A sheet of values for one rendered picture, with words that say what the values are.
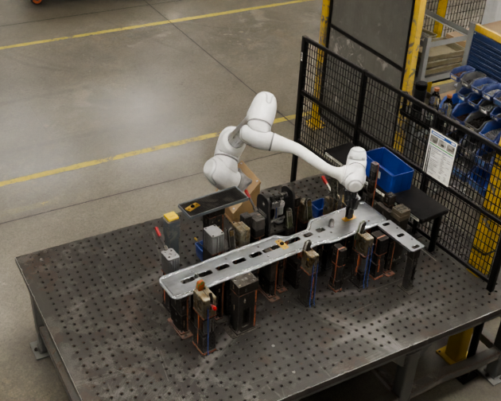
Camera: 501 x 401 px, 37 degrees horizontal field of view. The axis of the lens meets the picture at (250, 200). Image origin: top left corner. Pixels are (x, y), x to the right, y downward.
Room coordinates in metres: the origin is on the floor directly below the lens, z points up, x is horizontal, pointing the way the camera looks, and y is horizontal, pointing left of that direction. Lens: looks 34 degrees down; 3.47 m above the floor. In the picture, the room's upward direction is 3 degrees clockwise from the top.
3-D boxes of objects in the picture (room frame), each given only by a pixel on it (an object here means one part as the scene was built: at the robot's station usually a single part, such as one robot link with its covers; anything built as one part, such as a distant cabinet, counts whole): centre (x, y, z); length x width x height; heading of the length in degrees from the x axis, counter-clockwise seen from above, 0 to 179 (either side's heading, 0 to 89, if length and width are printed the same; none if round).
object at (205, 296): (2.75, 0.20, 0.88); 0.15 x 0.11 x 0.36; 35
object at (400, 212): (3.55, -0.86, 0.88); 0.08 x 0.08 x 0.36; 35
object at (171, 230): (3.23, 0.41, 0.92); 0.08 x 0.08 x 0.44; 35
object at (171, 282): (3.22, -0.17, 1.00); 1.38 x 0.22 x 0.02; 125
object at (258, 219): (3.38, -0.04, 0.89); 0.13 x 0.11 x 0.38; 35
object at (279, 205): (3.46, -0.15, 0.94); 0.18 x 0.13 x 0.49; 125
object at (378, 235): (3.39, -0.73, 0.84); 0.11 x 0.10 x 0.28; 35
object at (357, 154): (3.49, -0.56, 1.39); 0.13 x 0.11 x 0.16; 173
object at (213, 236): (3.19, 0.18, 0.90); 0.13 x 0.10 x 0.41; 35
